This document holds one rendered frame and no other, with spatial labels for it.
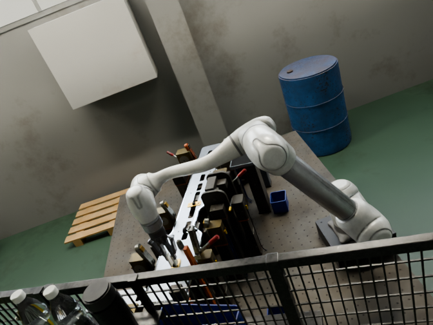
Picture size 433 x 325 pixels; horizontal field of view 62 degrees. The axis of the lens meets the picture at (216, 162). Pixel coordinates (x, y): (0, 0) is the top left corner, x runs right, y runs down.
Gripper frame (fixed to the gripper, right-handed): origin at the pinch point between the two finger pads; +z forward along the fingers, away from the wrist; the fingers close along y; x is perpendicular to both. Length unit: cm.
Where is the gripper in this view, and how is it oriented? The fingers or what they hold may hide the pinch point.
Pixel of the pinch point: (171, 259)
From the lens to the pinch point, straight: 177.3
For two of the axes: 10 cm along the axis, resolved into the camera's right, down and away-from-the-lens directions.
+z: 3.3, 8.2, 4.7
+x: -1.4, 5.3, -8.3
